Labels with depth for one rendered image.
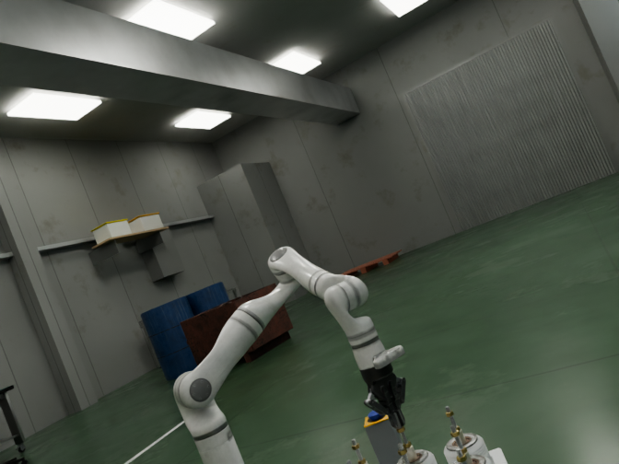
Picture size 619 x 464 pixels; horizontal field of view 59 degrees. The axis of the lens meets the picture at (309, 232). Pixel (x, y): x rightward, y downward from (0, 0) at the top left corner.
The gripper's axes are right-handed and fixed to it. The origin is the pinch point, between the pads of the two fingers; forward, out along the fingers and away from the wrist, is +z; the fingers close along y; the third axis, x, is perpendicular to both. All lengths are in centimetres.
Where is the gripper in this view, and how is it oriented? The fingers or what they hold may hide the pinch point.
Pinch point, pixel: (396, 419)
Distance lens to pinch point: 136.9
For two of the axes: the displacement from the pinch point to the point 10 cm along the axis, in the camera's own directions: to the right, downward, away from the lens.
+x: 5.5, -2.6, -8.0
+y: -7.5, 2.8, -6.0
